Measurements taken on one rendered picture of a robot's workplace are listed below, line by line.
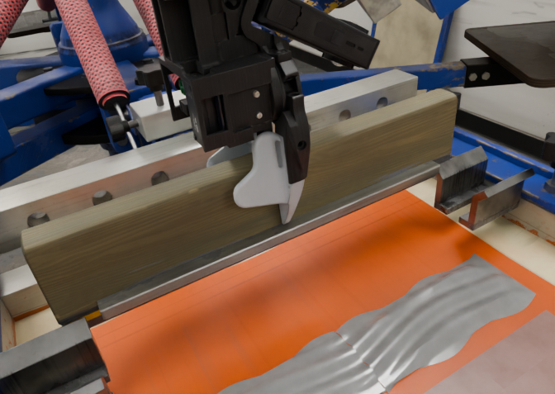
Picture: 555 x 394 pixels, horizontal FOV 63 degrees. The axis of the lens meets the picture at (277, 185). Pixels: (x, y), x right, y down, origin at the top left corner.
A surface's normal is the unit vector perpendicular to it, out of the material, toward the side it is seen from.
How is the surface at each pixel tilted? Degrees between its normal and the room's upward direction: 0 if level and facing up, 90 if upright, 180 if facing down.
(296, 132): 80
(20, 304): 90
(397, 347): 34
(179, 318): 0
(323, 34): 89
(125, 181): 90
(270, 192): 85
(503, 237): 0
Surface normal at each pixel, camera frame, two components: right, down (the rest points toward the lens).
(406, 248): -0.09, -0.84
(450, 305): 0.16, -0.46
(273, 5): 0.47, 0.43
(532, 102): -0.86, 0.33
